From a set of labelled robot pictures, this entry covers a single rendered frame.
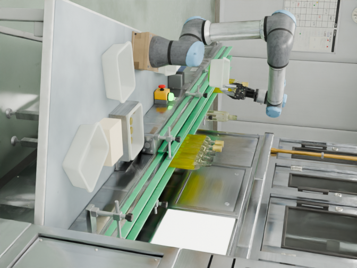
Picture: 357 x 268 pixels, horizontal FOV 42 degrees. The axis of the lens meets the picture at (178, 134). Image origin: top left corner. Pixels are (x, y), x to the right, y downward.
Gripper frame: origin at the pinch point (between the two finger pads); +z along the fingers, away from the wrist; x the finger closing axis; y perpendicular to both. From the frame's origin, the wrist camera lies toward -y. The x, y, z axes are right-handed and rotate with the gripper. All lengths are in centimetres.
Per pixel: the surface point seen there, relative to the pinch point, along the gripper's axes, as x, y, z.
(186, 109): 14.9, 10.3, 15.3
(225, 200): 49, 43, -19
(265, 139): 25.6, -25.4, -28.1
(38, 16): -16, 117, 46
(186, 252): 42, 132, -21
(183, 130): 25.2, 18.4, 12.9
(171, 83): 4.1, -14.6, 32.7
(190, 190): 50, 38, -1
